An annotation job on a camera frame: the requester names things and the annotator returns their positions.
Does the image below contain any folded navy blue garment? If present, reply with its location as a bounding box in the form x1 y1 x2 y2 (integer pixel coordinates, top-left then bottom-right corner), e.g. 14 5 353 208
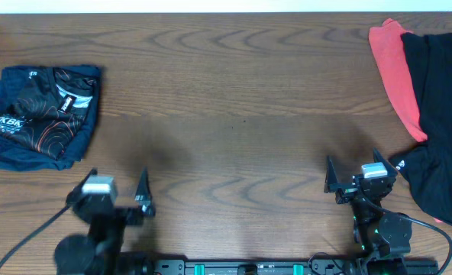
0 64 103 172

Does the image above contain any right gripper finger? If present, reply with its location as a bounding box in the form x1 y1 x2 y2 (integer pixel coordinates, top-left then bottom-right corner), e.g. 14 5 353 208
324 156 341 193
373 148 398 176

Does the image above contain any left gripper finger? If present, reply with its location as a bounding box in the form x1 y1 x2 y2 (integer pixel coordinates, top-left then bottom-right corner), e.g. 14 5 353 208
73 168 98 191
134 168 156 217

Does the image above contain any red orange garment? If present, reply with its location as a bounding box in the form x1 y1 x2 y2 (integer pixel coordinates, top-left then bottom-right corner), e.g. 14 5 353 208
368 18 428 142

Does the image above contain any plain black t-shirt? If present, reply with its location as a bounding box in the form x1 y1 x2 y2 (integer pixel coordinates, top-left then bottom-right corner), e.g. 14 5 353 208
389 33 452 226

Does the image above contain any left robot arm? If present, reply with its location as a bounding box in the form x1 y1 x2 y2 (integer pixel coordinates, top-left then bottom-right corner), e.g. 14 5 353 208
53 169 156 274

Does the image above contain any black patterned cycling jersey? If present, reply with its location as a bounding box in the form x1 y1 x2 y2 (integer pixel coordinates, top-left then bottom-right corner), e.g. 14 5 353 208
0 66 98 161

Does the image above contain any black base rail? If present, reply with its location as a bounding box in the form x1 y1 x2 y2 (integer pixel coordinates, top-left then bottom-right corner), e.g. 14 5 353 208
56 257 440 275

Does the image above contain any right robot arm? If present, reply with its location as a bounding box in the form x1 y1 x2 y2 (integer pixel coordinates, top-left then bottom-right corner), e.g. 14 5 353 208
324 150 412 274

